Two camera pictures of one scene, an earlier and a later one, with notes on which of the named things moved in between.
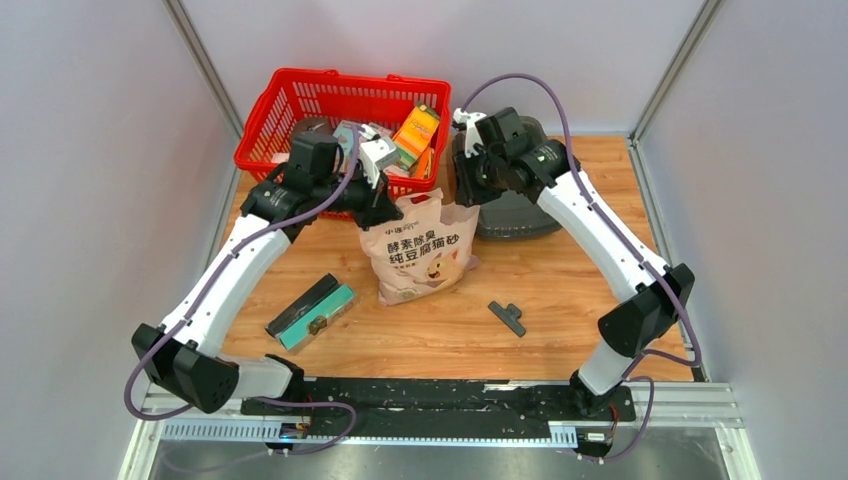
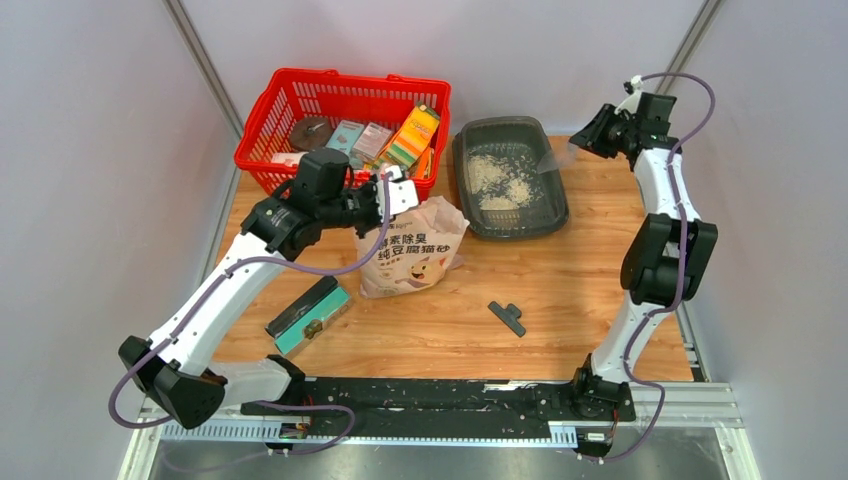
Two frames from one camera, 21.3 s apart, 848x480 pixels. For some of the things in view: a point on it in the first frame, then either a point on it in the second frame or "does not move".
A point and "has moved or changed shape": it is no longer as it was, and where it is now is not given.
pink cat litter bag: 427,251 has moved or changed shape
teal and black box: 311,313 does not move
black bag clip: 508,317 does not move
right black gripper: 470,194 to 591,137
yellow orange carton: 415,134 does not move
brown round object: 312,125 does not move
